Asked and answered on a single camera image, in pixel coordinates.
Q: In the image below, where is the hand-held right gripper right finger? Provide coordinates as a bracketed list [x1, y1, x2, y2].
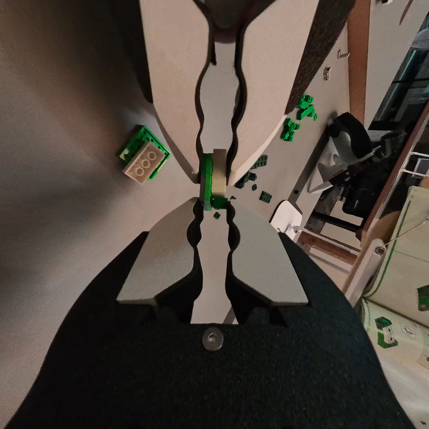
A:
[225, 199, 309, 306]

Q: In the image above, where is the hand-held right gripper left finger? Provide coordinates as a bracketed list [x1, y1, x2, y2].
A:
[116, 197, 204, 307]

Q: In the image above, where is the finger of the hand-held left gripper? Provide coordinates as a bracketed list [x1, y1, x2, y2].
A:
[138, 0, 217, 185]
[225, 0, 320, 186]

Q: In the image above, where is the dark green lego piece pile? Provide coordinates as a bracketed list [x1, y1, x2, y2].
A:
[235, 154, 269, 191]

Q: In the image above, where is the green lego plate cream brick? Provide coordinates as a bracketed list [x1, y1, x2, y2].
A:
[200, 148, 228, 212]
[117, 126, 171, 185]

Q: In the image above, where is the bright green lego piece pile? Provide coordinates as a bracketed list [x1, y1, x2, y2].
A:
[281, 95, 318, 142]

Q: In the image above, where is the lego instruction booklet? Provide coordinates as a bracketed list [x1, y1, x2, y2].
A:
[360, 186, 429, 429]

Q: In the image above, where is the white book stand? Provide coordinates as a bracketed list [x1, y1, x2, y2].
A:
[270, 200, 403, 304]

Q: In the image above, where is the black and white spare device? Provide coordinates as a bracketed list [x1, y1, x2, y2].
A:
[308, 112, 399, 218]

